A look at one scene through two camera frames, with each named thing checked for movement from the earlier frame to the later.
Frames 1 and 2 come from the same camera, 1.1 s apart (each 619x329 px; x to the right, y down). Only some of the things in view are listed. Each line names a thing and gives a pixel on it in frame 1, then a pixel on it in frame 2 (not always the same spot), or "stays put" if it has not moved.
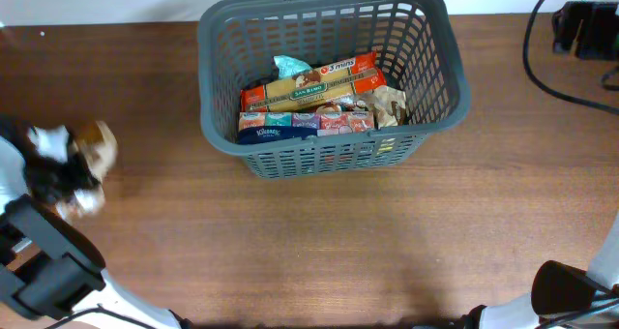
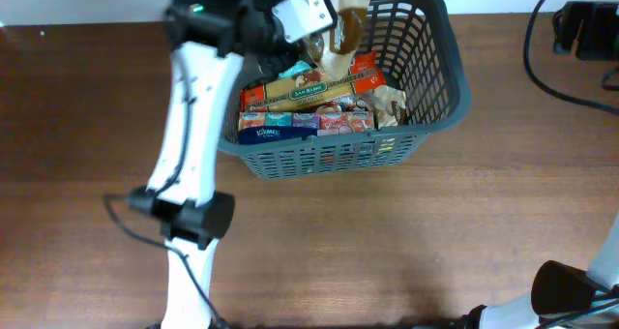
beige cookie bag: (381, 101) stays put
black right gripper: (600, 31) stays put
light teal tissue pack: (289, 67) stays put
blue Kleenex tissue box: (273, 128) stays put
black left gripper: (84, 179) -> (275, 62)
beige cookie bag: (98, 146) -> (341, 42)
